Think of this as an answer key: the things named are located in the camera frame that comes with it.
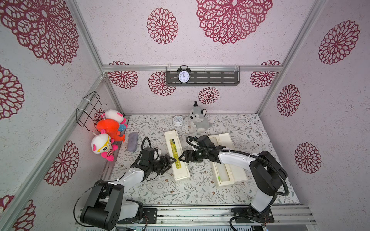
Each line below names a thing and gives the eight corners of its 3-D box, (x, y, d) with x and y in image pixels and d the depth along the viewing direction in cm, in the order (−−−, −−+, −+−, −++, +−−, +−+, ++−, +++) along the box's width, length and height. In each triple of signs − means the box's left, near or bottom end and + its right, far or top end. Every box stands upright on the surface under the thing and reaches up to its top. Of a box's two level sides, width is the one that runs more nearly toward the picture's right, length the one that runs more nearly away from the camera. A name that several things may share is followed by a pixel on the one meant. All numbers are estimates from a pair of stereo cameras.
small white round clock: (172, 126, 114) (172, 123, 112) (173, 118, 120) (173, 115, 117) (183, 126, 114) (183, 123, 112) (183, 118, 120) (183, 115, 117)
